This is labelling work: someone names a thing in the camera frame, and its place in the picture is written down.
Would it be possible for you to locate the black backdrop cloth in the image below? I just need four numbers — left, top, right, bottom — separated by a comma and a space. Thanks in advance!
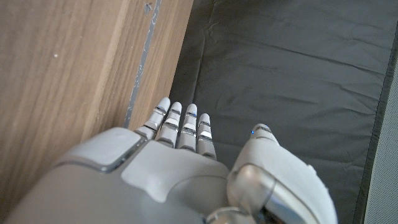
169, 0, 398, 224

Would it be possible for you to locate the white perforated panel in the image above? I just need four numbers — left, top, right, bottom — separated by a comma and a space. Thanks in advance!
363, 60, 398, 224

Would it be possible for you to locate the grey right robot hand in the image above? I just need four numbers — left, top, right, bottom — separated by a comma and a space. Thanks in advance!
0, 96, 339, 224

